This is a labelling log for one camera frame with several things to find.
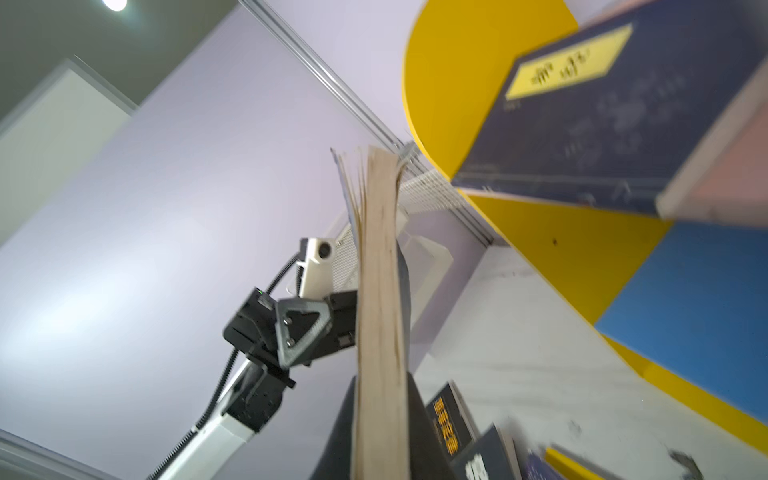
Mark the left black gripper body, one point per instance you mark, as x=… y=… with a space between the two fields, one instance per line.
x=252 y=330

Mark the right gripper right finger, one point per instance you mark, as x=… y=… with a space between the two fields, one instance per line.
x=427 y=460

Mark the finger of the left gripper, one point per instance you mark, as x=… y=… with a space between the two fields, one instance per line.
x=301 y=325

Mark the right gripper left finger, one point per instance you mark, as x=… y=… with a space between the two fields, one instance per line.
x=335 y=461

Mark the navy blue book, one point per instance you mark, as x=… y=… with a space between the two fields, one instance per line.
x=628 y=113
x=380 y=434

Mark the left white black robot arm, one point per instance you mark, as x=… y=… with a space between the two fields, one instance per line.
x=240 y=408

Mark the black antler cover book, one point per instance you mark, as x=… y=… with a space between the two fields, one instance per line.
x=451 y=421

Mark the black wolf cover book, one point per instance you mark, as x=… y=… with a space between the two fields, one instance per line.
x=491 y=457

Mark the dark blue yellow-edged book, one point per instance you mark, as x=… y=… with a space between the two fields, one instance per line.
x=556 y=462

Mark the white mesh tiered rack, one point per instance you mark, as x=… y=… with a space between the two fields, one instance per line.
x=428 y=262

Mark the yellow pink blue bookshelf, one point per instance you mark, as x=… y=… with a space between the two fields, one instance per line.
x=455 y=61

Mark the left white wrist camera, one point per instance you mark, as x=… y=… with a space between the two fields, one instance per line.
x=326 y=266

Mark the white wire basket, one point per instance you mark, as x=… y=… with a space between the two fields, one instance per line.
x=424 y=190

